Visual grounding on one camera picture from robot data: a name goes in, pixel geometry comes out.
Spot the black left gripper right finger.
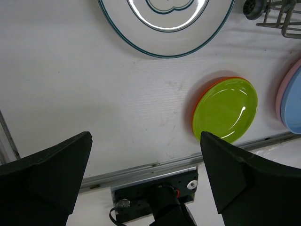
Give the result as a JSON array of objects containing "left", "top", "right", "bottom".
[{"left": 200, "top": 131, "right": 301, "bottom": 226}]

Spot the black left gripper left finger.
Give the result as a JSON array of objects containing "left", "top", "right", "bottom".
[{"left": 0, "top": 131, "right": 93, "bottom": 226}]

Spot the lime green small plate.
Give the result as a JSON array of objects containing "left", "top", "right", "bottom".
[{"left": 191, "top": 77, "right": 258, "bottom": 143}]

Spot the orange small plate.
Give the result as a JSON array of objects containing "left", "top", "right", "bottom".
[{"left": 188, "top": 76, "right": 243, "bottom": 128}]

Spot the pink plate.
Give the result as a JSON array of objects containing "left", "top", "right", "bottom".
[{"left": 275, "top": 59, "right": 301, "bottom": 122}]

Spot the white plate blue rim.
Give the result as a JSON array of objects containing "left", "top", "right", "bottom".
[{"left": 98, "top": 0, "right": 235, "bottom": 58}]

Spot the aluminium table frame rail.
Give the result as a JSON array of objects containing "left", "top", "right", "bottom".
[{"left": 0, "top": 115, "right": 301, "bottom": 193}]

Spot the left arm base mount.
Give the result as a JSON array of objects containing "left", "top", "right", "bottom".
[{"left": 109, "top": 170, "right": 198, "bottom": 226}]

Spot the grey wire dish rack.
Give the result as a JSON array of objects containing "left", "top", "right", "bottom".
[{"left": 242, "top": 0, "right": 301, "bottom": 40}]

